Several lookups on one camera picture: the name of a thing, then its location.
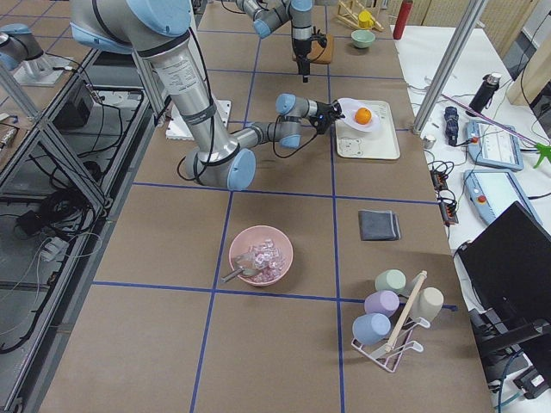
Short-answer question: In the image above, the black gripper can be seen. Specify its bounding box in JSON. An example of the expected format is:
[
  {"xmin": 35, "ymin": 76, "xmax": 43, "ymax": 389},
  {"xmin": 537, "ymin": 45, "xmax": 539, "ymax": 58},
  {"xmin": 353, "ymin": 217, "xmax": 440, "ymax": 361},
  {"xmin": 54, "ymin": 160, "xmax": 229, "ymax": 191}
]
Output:
[
  {"xmin": 308, "ymin": 101, "xmax": 345, "ymax": 134},
  {"xmin": 292, "ymin": 38, "xmax": 311, "ymax": 83}
]

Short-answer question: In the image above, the white round plate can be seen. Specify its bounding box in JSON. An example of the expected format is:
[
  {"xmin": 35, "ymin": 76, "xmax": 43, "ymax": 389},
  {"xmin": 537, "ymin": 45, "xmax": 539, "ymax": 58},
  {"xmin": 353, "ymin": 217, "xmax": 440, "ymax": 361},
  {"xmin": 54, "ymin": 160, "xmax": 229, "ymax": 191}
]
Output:
[{"xmin": 337, "ymin": 97, "xmax": 381, "ymax": 133}]

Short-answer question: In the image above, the orange fruit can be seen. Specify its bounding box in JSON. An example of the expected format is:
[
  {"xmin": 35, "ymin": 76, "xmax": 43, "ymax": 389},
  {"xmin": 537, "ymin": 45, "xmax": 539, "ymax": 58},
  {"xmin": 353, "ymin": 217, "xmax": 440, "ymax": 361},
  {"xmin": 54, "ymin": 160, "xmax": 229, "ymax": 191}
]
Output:
[{"xmin": 354, "ymin": 107, "xmax": 373, "ymax": 126}]

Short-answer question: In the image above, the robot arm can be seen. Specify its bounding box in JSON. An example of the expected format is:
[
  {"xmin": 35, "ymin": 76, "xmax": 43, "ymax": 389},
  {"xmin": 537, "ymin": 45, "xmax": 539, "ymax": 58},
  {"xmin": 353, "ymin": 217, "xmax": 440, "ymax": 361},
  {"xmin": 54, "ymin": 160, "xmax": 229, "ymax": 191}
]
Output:
[
  {"xmin": 235, "ymin": 0, "xmax": 314, "ymax": 83},
  {"xmin": 71, "ymin": 1, "xmax": 344, "ymax": 191}
]

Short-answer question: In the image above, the cream bear serving tray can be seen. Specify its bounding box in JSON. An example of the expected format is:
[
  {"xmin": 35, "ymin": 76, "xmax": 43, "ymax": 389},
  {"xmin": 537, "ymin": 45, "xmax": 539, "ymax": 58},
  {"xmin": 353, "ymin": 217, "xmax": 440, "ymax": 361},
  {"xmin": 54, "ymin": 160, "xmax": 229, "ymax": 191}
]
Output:
[{"xmin": 335, "ymin": 100, "xmax": 400, "ymax": 160}]

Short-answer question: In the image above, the wooden cutting board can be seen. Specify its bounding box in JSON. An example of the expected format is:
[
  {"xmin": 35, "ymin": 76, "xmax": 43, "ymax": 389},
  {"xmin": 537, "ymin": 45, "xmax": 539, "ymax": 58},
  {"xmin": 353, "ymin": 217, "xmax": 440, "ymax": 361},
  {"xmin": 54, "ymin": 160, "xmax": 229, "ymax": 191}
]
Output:
[{"xmin": 308, "ymin": 34, "xmax": 334, "ymax": 65}]

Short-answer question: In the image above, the wooden rack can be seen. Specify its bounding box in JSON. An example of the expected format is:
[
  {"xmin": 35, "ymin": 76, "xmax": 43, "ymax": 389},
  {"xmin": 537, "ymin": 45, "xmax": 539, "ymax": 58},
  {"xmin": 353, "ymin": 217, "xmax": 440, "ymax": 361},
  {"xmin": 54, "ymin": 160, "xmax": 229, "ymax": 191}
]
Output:
[{"xmin": 337, "ymin": 0, "xmax": 384, "ymax": 33}]

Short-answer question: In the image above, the green bowl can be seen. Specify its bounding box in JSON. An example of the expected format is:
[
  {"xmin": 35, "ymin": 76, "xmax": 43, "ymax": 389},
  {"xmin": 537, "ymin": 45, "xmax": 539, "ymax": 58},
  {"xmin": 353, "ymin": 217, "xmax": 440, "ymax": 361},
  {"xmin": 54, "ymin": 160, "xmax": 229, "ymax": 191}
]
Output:
[{"xmin": 350, "ymin": 29, "xmax": 376, "ymax": 49}]

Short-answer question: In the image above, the yellow cup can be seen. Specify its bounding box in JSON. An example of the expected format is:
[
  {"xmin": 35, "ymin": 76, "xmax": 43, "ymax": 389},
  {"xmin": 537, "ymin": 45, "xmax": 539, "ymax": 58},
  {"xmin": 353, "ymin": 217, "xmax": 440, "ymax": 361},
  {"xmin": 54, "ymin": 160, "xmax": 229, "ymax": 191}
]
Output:
[{"xmin": 357, "ymin": 10, "xmax": 375, "ymax": 29}]

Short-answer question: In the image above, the folded dark umbrella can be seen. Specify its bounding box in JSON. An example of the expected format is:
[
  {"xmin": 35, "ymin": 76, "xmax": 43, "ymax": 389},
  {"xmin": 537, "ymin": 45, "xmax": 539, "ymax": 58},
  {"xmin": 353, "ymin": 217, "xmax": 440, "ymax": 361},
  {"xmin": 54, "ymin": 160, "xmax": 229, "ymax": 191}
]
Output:
[{"xmin": 444, "ymin": 106, "xmax": 459, "ymax": 146}]

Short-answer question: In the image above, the red bottle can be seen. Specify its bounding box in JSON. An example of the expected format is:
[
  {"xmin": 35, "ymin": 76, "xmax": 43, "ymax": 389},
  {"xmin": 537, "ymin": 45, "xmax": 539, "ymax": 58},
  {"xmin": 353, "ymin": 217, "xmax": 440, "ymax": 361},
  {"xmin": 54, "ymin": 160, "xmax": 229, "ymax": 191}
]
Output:
[{"xmin": 393, "ymin": 0, "xmax": 414, "ymax": 40}]

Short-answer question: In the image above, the folded grey cloth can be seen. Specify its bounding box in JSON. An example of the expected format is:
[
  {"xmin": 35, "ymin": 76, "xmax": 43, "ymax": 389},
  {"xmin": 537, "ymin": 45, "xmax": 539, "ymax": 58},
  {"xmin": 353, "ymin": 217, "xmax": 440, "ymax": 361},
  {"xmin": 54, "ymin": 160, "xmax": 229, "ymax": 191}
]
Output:
[{"xmin": 358, "ymin": 210, "xmax": 401, "ymax": 241}]

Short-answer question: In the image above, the black thermos bottle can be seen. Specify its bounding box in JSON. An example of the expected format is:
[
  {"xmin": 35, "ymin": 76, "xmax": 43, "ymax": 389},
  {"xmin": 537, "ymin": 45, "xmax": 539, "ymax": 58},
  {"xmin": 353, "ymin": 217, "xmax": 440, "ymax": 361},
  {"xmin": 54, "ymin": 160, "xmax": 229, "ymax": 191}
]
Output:
[{"xmin": 467, "ymin": 72, "xmax": 503, "ymax": 116}]

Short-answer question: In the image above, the upper teach pendant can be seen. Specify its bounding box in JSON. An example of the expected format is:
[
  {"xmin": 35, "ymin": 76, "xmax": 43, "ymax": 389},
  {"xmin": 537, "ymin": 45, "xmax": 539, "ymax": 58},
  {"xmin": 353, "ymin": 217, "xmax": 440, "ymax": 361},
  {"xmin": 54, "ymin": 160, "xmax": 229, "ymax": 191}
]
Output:
[{"xmin": 466, "ymin": 120, "xmax": 524, "ymax": 171}]

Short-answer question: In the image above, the teach pendant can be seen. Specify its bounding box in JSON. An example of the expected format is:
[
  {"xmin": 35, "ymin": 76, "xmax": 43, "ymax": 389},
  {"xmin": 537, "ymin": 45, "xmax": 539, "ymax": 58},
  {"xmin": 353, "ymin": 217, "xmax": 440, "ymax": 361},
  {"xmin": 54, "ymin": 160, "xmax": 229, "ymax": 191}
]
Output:
[
  {"xmin": 463, "ymin": 169, "xmax": 542, "ymax": 225},
  {"xmin": 466, "ymin": 120, "xmax": 524, "ymax": 171}
]

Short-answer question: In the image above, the ice cubes pile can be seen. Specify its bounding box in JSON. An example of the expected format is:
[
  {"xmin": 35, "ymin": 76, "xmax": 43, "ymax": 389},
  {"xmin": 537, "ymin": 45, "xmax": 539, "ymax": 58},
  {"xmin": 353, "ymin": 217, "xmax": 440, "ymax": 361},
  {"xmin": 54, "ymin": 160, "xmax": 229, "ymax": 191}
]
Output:
[{"xmin": 239, "ymin": 241, "xmax": 288, "ymax": 284}]

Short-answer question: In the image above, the pink bowl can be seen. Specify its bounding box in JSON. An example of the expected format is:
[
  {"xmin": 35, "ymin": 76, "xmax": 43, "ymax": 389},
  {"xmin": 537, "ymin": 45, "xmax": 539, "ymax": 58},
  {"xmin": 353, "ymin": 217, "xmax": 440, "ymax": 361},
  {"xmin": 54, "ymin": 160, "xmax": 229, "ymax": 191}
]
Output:
[{"xmin": 222, "ymin": 225, "xmax": 294, "ymax": 287}]

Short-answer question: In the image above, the lower teach pendant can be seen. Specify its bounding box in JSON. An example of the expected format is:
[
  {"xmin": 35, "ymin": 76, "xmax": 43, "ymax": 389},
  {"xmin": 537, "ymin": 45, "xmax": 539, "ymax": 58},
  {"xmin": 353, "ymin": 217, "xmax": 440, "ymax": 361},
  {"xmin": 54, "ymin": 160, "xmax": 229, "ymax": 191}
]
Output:
[{"xmin": 463, "ymin": 169, "xmax": 542, "ymax": 225}]

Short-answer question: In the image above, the sage green cup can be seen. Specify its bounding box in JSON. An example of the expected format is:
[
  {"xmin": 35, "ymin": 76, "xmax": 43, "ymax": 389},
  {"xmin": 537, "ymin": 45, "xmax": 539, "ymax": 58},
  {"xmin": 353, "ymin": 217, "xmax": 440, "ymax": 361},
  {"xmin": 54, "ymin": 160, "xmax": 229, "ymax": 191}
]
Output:
[{"xmin": 375, "ymin": 268, "xmax": 406, "ymax": 294}]

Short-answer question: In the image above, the metal scoop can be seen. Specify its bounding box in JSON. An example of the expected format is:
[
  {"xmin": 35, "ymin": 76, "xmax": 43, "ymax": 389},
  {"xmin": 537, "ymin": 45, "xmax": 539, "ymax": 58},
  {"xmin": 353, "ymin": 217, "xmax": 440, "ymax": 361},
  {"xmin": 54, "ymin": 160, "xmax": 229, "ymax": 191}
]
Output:
[{"xmin": 221, "ymin": 256, "xmax": 260, "ymax": 283}]

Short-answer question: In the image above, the purple cup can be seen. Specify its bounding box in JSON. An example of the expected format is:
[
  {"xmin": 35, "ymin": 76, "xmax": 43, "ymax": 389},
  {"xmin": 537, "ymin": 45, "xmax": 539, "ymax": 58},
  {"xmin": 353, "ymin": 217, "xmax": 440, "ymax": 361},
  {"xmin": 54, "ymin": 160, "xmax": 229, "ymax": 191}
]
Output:
[{"xmin": 363, "ymin": 290, "xmax": 399, "ymax": 317}]

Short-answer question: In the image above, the beige cup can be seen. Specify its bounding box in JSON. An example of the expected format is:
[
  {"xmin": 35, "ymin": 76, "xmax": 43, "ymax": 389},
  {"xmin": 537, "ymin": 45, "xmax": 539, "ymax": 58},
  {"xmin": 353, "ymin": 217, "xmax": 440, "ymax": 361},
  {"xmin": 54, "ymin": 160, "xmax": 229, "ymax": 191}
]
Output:
[{"xmin": 409, "ymin": 287, "xmax": 444, "ymax": 323}]

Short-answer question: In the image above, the blue cup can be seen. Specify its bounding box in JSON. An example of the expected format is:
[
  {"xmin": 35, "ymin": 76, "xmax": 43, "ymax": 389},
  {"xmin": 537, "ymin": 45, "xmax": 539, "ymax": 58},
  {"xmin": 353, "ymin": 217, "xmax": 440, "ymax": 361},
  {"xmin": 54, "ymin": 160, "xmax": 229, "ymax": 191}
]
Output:
[{"xmin": 352, "ymin": 313, "xmax": 391, "ymax": 345}]

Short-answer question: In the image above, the black laptop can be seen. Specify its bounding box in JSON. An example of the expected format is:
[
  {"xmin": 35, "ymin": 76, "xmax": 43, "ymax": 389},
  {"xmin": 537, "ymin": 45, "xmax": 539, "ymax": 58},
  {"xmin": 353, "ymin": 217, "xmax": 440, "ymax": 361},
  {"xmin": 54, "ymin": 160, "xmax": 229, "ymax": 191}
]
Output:
[{"xmin": 459, "ymin": 201, "xmax": 550, "ymax": 322}]

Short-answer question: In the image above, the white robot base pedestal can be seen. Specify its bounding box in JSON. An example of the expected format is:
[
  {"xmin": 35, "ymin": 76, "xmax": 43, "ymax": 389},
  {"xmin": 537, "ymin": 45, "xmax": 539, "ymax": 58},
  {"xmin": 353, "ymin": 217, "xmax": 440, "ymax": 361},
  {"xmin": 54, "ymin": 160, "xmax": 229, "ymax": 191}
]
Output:
[{"xmin": 165, "ymin": 97, "xmax": 232, "ymax": 142}]

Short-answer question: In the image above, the aluminium frame post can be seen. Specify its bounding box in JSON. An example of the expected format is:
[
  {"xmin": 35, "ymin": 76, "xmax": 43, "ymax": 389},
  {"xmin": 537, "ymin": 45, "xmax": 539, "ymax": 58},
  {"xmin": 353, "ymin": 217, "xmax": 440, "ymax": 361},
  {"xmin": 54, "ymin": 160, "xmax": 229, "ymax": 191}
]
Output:
[{"xmin": 412, "ymin": 0, "xmax": 487, "ymax": 136}]

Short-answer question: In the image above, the wooden rack handle rod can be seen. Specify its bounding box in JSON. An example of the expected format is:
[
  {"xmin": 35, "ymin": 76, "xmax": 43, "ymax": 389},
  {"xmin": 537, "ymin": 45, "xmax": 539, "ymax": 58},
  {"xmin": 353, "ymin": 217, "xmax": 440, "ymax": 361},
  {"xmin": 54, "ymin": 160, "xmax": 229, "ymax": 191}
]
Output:
[{"xmin": 384, "ymin": 270, "xmax": 427, "ymax": 353}]

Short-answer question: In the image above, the white wire cup rack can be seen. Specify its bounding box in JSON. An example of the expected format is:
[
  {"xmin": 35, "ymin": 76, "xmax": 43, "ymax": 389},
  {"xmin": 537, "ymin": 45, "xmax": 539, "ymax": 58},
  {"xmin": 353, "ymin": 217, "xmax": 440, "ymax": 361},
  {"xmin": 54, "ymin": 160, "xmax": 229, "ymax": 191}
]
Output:
[{"xmin": 350, "ymin": 279, "xmax": 436, "ymax": 373}]

